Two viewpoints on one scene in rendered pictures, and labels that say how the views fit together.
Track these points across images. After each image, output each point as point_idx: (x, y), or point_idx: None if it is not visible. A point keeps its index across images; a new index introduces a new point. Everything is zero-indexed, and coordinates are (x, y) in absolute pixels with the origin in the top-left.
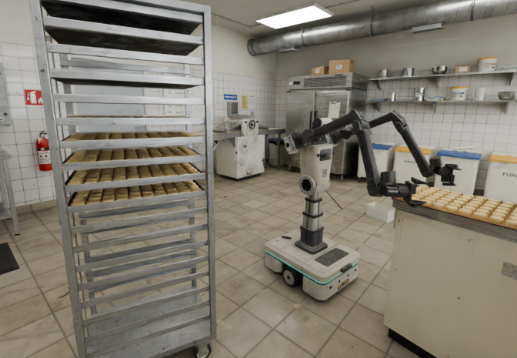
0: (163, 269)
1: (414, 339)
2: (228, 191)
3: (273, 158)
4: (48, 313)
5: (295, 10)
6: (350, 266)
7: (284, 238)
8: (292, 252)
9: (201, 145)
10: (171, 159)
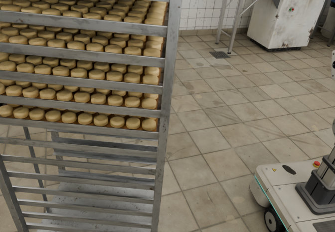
0: (98, 197)
1: None
2: (250, 63)
3: (327, 30)
4: (43, 155)
5: None
6: None
7: (285, 169)
8: (287, 197)
9: None
10: (108, 84)
